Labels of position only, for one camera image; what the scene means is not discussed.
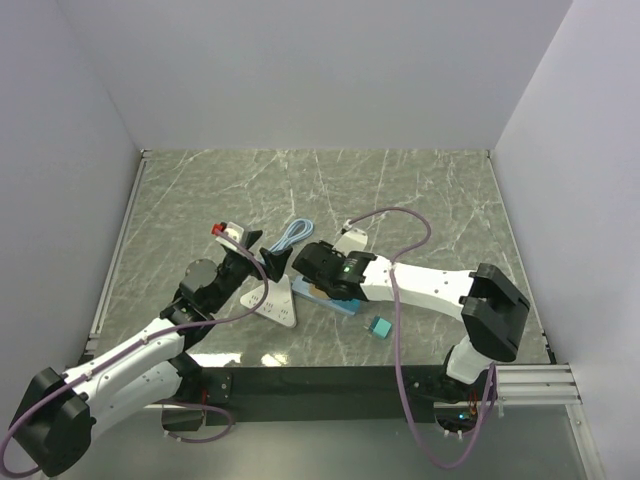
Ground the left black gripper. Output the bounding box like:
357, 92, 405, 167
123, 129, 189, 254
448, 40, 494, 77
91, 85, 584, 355
209, 230, 291, 312

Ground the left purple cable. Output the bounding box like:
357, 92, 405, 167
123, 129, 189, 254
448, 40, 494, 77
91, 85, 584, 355
0, 237, 271, 476

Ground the teal cube adapter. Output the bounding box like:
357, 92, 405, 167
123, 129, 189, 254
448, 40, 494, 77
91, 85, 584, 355
367, 316, 392, 339

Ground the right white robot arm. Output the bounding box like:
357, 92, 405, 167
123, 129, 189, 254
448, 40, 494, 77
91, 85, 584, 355
293, 241, 531, 399

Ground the wooden cube plug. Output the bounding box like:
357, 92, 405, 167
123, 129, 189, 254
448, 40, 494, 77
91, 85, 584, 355
308, 285, 330, 300

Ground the white triangular power strip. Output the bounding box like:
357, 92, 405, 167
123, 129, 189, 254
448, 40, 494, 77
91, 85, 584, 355
240, 274, 297, 328

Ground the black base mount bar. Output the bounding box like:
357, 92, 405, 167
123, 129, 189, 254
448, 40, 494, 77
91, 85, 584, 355
173, 365, 487, 423

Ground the light blue cable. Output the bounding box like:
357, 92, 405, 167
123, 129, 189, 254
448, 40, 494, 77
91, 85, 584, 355
267, 218, 316, 256

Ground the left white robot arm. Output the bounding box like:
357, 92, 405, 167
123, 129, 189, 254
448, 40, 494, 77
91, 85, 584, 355
7, 223, 292, 477

